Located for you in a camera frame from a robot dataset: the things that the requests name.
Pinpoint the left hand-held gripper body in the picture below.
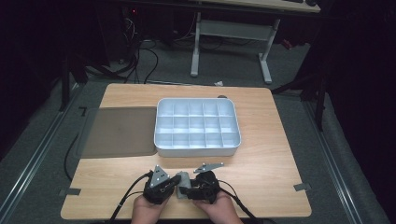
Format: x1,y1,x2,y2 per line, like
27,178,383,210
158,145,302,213
142,164,177,205

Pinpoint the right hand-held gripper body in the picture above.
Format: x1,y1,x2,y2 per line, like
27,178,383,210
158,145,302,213
186,161,225,205

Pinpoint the person's left hand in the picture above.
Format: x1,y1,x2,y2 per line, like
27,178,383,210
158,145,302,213
130,193,172,224

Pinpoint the person's right hand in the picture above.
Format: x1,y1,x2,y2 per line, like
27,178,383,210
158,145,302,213
191,189,245,224

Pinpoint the white compartment storage box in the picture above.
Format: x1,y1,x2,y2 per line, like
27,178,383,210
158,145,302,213
153,97,243,158

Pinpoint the grey-brown flat tray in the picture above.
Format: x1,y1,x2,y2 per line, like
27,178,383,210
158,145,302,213
75,106,158,160

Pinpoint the grey tape piece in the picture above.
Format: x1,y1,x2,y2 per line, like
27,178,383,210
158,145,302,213
292,182,312,192
58,188,82,198

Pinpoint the black metal stand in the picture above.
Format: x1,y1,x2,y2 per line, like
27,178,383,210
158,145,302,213
271,70,329,133
58,55,90,112

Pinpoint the white-framed desk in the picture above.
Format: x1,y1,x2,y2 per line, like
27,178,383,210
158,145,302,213
189,0,322,86

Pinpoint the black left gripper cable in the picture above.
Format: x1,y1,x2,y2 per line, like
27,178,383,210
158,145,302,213
106,172,154,224

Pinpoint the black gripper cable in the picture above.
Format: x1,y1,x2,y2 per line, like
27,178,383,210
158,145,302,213
217,178,276,224
106,172,154,224

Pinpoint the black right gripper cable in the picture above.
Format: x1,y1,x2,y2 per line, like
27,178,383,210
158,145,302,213
217,178,276,224

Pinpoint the black floor cable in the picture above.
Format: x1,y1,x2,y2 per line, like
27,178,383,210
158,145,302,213
64,133,80,182

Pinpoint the bundle of black cables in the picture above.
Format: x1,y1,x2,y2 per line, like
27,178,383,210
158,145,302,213
121,14,161,85

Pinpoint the aluminium floor rail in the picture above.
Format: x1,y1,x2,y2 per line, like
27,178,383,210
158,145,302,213
0,83,84,219
303,101,364,224

